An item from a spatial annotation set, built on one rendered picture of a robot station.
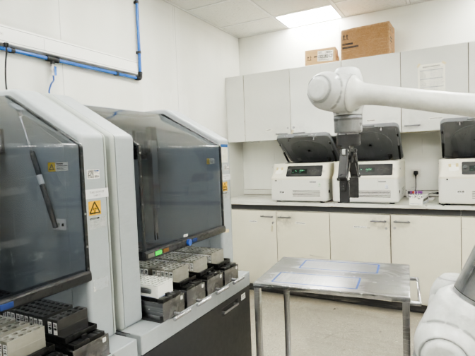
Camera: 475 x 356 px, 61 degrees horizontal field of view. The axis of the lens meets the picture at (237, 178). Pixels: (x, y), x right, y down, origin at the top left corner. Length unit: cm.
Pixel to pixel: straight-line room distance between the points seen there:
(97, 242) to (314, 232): 260
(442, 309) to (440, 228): 246
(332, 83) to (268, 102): 307
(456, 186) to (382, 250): 77
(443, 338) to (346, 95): 64
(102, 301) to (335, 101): 99
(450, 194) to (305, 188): 118
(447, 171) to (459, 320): 251
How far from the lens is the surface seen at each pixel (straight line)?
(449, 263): 363
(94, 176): 142
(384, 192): 358
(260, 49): 470
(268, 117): 417
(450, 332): 110
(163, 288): 165
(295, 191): 377
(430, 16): 432
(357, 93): 117
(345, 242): 369
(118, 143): 150
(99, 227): 144
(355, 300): 387
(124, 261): 154
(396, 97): 117
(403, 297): 162
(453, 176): 352
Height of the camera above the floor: 134
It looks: 3 degrees down
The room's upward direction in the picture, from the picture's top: 2 degrees counter-clockwise
